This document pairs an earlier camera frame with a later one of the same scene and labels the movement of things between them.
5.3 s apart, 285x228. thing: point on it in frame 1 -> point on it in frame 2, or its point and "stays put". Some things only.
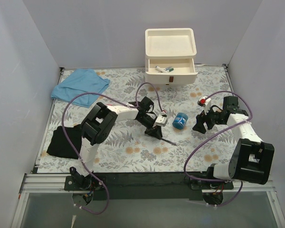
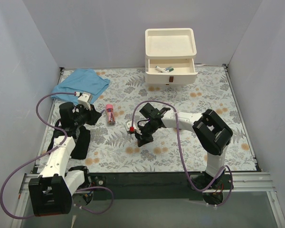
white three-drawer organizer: [169, 56] stays put
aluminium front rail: [46, 184] stays put
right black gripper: [207, 119] -> [144, 135]
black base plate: [142, 186] stays put
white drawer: [184, 72] stays put
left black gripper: [154, 127] -> [90, 115]
